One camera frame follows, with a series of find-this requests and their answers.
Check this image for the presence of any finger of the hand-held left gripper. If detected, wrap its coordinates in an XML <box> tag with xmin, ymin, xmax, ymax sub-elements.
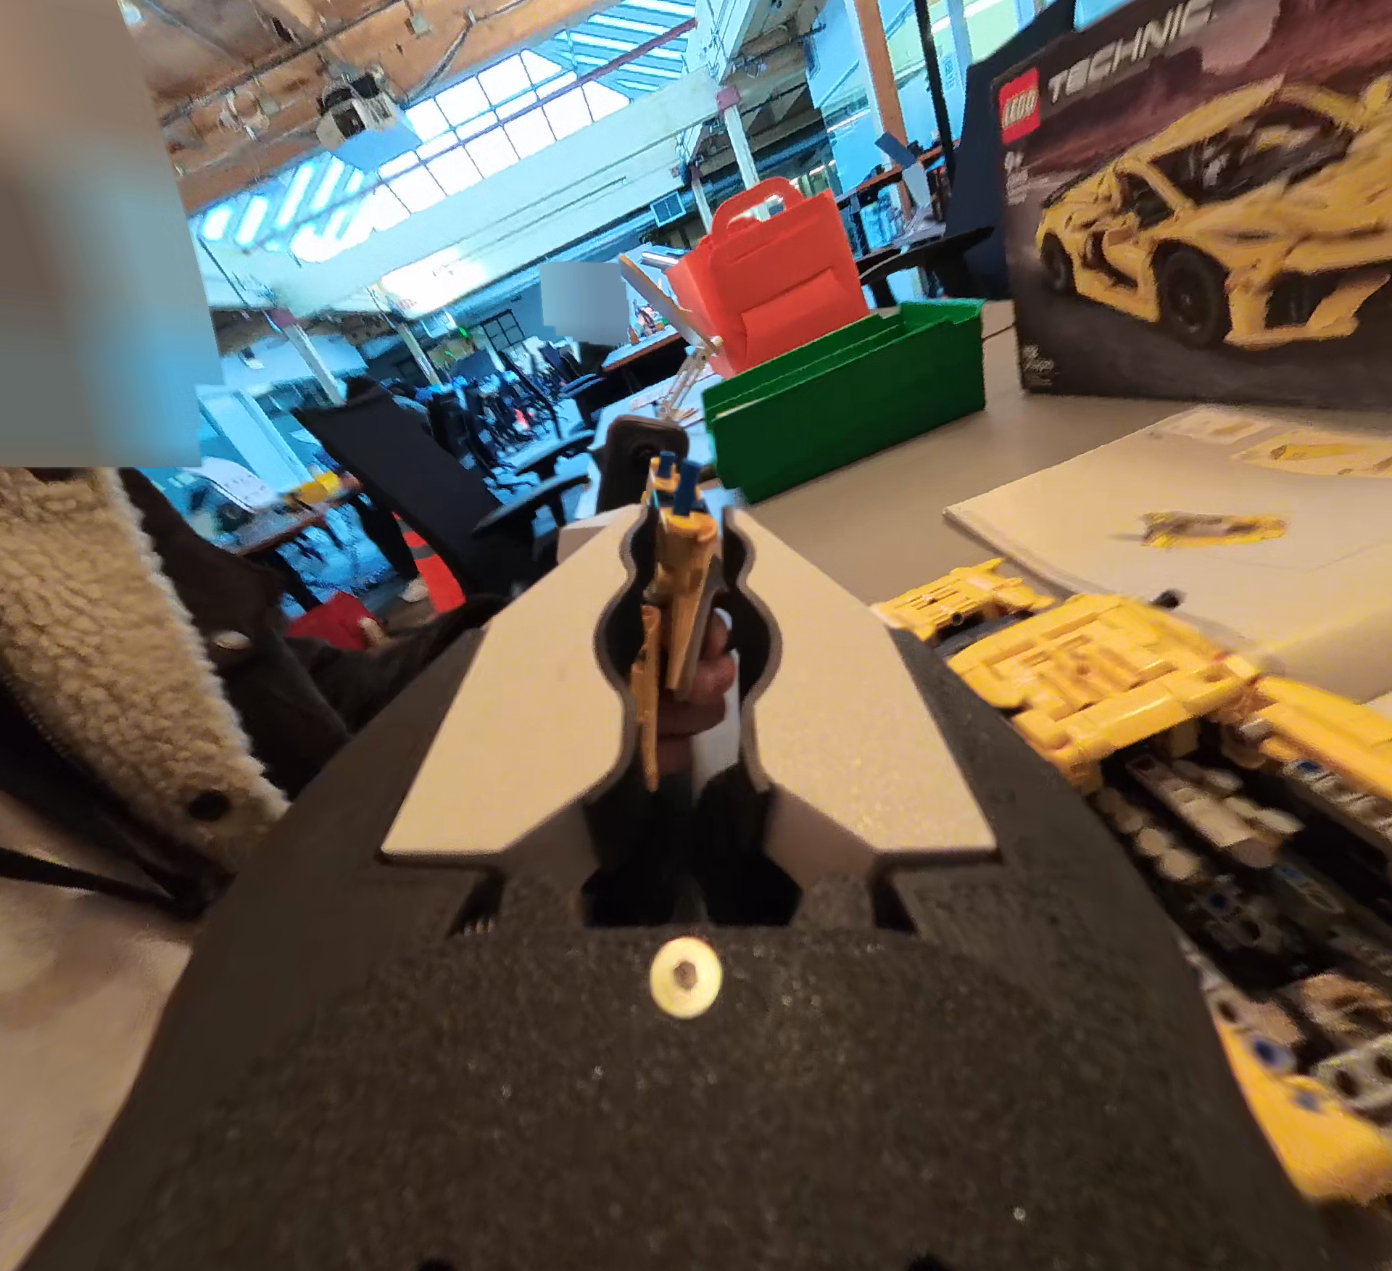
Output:
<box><xmin>554</xmin><ymin>512</ymin><xmax>625</xmax><ymax>567</ymax></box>
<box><xmin>674</xmin><ymin>567</ymin><xmax>726</xmax><ymax>698</ymax></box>

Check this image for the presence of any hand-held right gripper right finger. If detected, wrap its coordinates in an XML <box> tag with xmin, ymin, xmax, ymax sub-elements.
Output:
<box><xmin>722</xmin><ymin>508</ymin><xmax>999</xmax><ymax>877</ymax></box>

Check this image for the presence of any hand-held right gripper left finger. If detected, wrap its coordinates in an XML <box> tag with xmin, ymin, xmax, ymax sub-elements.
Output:
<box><xmin>380</xmin><ymin>505</ymin><xmax>653</xmax><ymax>866</ymax></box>

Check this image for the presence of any yellow brick panel assembly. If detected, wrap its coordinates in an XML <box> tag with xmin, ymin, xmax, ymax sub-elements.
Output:
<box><xmin>641</xmin><ymin>456</ymin><xmax>724</xmax><ymax>696</ymax></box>

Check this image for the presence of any yellow toy brick car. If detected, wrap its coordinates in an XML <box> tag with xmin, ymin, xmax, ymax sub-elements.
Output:
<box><xmin>875</xmin><ymin>558</ymin><xmax>1392</xmax><ymax>1207</ymax></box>

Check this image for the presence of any grey desk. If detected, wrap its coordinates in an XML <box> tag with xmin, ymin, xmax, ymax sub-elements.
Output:
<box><xmin>554</xmin><ymin>297</ymin><xmax>1392</xmax><ymax>1271</ymax></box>

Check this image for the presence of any person's left hand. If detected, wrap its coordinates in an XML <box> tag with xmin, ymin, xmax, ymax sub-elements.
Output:
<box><xmin>655</xmin><ymin>611</ymin><xmax>743</xmax><ymax>780</ymax></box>

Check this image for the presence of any wood lamp with white joints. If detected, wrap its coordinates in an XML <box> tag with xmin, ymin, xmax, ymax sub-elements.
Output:
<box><xmin>617</xmin><ymin>255</ymin><xmax>724</xmax><ymax>424</ymax></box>

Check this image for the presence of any orange traffic cone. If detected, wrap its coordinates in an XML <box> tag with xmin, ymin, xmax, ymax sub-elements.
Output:
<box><xmin>396</xmin><ymin>520</ymin><xmax>469</xmax><ymax>610</ymax></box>

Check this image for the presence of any green plastic bin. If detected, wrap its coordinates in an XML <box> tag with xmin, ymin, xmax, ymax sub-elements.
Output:
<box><xmin>700</xmin><ymin>302</ymin><xmax>988</xmax><ymax>506</ymax></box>

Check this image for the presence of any red plastic container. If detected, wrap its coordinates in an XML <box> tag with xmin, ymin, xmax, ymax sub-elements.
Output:
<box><xmin>666</xmin><ymin>175</ymin><xmax>872</xmax><ymax>379</ymax></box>

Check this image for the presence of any open instruction booklet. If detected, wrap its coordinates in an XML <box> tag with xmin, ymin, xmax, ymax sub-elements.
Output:
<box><xmin>944</xmin><ymin>406</ymin><xmax>1392</xmax><ymax>707</ymax></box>

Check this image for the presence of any white ceiling projector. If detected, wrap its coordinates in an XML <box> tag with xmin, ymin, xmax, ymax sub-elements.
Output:
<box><xmin>315</xmin><ymin>73</ymin><xmax>403</xmax><ymax>153</ymax></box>

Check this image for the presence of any dark office chair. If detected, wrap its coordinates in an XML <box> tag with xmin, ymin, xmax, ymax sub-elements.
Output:
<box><xmin>859</xmin><ymin>0</ymin><xmax>1077</xmax><ymax>305</ymax></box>

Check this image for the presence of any person's white shirt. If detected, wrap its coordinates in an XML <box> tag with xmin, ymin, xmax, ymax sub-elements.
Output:
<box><xmin>0</xmin><ymin>792</ymin><xmax>207</xmax><ymax>1271</ymax></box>

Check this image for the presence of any black stand pole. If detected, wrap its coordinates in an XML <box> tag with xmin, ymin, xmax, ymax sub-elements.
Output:
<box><xmin>837</xmin><ymin>0</ymin><xmax>958</xmax><ymax>197</ymax></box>

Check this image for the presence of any toy car picture box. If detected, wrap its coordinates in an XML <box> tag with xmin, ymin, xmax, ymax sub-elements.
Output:
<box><xmin>991</xmin><ymin>0</ymin><xmax>1392</xmax><ymax>413</ymax></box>

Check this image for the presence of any black lanyard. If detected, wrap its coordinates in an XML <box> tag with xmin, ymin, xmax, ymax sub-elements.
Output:
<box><xmin>0</xmin><ymin>847</ymin><xmax>180</xmax><ymax>908</ymax></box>

